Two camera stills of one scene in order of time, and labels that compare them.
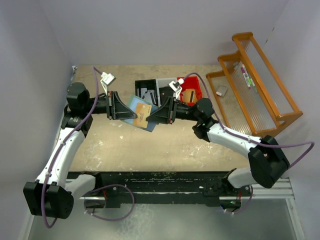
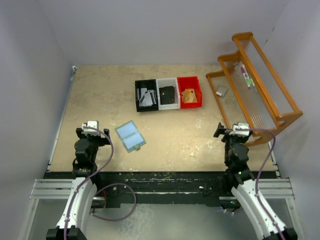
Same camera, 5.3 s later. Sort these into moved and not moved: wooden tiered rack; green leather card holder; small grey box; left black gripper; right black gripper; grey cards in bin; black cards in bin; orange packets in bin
Moved: left black gripper; green leather card holder; right black gripper
Not moved: small grey box; wooden tiered rack; grey cards in bin; orange packets in bin; black cards in bin
